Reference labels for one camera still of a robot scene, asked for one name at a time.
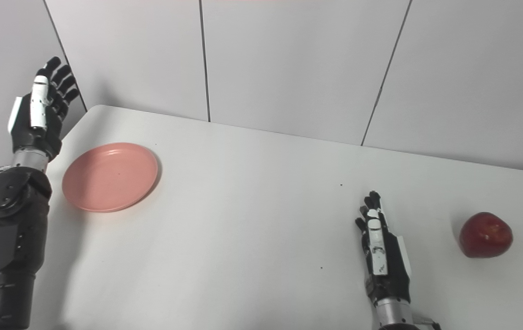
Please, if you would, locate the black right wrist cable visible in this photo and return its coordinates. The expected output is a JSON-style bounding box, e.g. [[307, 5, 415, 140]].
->
[[412, 314, 443, 330]]

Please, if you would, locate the pink round plate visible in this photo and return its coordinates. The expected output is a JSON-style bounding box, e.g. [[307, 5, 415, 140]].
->
[[62, 142, 159, 213]]

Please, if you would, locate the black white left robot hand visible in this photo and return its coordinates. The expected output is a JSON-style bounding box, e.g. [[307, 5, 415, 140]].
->
[[8, 56, 81, 162]]

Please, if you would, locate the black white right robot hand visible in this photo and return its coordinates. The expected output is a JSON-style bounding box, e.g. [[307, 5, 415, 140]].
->
[[354, 191, 413, 306]]

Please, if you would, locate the red apple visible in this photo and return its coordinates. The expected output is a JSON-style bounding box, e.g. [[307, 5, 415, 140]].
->
[[459, 212, 514, 259]]

